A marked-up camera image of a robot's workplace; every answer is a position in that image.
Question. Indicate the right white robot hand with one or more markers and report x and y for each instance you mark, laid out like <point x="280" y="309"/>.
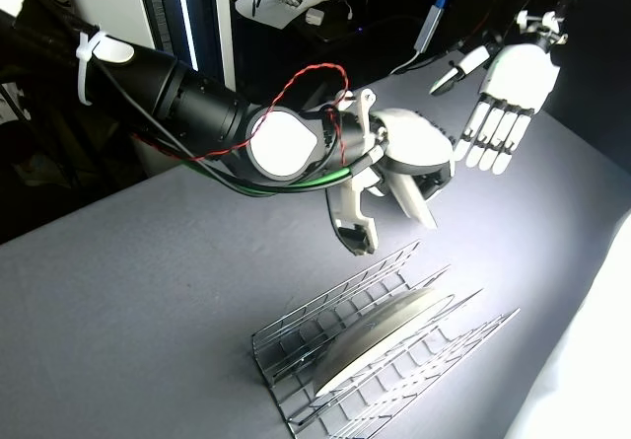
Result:
<point x="419" y="138"/>

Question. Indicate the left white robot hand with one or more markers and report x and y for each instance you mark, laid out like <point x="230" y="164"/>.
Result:
<point x="522" y="74"/>

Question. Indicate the cream plate with barcode sticker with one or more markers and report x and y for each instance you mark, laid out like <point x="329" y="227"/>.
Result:
<point x="389" y="320"/>

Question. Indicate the cream plate with leaf print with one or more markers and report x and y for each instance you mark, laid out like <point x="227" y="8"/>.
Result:
<point x="374" y="360"/>

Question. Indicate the small white box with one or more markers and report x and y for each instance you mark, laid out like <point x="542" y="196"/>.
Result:
<point x="315" y="17"/>

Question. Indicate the white display stand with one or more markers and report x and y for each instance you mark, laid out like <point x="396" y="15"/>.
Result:
<point x="266" y="10"/>

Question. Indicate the white zip tie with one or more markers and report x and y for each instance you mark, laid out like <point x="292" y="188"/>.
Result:
<point x="84" y="64"/>

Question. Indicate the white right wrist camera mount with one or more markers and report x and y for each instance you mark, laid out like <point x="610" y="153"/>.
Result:
<point x="352" y="202"/>

